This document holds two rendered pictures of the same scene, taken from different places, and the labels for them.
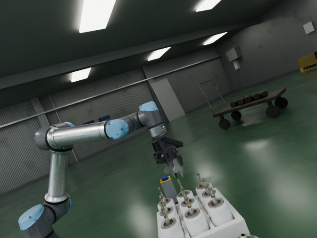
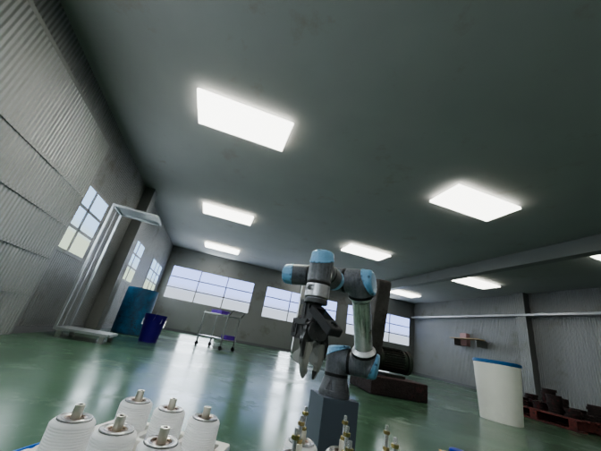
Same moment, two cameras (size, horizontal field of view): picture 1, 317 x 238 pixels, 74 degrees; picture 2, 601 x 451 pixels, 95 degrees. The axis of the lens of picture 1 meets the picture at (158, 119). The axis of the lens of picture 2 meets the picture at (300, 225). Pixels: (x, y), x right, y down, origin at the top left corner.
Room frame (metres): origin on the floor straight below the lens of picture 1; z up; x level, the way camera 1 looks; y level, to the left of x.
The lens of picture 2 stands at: (1.04, -0.84, 0.52)
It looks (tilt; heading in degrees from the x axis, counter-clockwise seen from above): 22 degrees up; 102
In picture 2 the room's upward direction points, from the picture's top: 11 degrees clockwise
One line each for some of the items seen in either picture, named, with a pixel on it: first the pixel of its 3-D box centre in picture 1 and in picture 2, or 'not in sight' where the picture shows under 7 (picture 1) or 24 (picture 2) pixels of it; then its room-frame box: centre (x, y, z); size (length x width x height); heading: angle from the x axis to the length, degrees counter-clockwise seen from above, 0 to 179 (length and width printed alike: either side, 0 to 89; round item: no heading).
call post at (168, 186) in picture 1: (174, 201); not in sight; (1.36, 0.11, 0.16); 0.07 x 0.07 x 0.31; 2
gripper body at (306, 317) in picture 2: (163, 148); (311, 319); (0.93, 0.03, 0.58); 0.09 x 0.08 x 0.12; 137
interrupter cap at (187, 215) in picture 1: (192, 213); not in sight; (0.95, 0.02, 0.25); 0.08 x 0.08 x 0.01
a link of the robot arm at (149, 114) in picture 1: (150, 114); (321, 268); (0.94, 0.03, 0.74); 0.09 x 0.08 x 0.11; 73
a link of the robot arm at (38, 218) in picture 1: (36, 222); (339, 358); (1.02, 0.74, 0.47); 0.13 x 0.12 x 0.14; 163
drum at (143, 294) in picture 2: not in sight; (136, 310); (-3.54, 4.96, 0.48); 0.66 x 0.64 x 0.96; 26
